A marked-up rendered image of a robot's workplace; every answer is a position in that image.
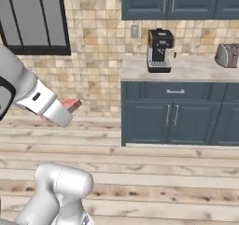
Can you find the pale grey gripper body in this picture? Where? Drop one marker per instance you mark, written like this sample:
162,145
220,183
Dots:
59,113

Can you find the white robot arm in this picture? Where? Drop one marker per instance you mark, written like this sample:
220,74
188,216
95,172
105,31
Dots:
59,185

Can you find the red raw steak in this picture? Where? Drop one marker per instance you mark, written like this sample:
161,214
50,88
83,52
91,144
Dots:
73,104

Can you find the dark blue base cupboards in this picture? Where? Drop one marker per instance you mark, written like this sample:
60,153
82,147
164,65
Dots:
149,123

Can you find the black framed window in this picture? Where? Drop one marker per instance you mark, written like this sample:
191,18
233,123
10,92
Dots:
31,17

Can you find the black and silver coffee machine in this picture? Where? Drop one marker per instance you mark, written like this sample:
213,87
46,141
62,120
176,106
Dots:
159,48

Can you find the silver toaster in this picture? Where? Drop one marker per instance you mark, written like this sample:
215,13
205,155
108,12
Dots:
226,55

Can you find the grey wall socket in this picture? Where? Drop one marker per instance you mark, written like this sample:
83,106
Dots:
134,31

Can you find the dark blue wall cupboards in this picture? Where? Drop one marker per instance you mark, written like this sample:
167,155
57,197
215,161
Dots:
146,1

